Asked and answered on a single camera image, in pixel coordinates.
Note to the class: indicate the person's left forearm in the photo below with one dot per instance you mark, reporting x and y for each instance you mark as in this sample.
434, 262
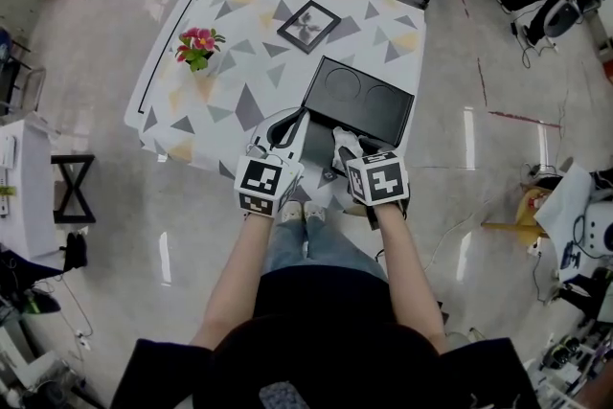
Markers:
239, 273

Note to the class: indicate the white cloth cover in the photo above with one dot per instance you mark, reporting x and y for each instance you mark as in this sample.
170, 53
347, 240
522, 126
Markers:
570, 211

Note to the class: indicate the black side stool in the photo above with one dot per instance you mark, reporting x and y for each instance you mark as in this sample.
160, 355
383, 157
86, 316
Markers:
74, 189

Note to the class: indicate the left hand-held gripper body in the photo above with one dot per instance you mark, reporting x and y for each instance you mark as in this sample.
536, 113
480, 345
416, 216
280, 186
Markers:
261, 179

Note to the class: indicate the triangle patterned tablecloth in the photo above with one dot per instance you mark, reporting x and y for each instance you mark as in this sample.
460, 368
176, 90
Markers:
239, 62

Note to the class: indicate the pair of black shoes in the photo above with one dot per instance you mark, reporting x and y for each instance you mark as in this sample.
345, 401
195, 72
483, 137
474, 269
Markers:
75, 249

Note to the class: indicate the black box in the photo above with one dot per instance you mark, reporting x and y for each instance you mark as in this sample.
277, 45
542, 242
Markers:
364, 110

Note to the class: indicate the yellow wooden stool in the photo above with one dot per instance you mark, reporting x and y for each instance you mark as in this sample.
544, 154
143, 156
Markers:
522, 215

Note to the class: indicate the person's blue jeans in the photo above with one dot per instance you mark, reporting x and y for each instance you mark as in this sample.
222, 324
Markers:
325, 249

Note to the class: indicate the black picture frame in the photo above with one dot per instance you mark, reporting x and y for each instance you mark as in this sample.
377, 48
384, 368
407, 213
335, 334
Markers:
309, 26

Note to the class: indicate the pink flowers in pot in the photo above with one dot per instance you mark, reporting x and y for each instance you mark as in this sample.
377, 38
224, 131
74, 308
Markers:
198, 45

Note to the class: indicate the person's white shoe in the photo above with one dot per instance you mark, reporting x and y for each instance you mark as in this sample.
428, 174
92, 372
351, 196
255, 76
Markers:
314, 211
292, 211

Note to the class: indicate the person's black top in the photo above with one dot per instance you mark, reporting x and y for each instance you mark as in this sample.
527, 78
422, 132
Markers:
158, 373

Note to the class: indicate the white cabinet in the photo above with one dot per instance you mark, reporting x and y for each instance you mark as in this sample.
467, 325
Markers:
29, 187

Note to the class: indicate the person's right forearm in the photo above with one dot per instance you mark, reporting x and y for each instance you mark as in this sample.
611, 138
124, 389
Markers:
404, 273

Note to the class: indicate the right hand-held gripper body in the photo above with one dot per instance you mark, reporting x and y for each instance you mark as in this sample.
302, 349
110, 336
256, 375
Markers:
380, 179

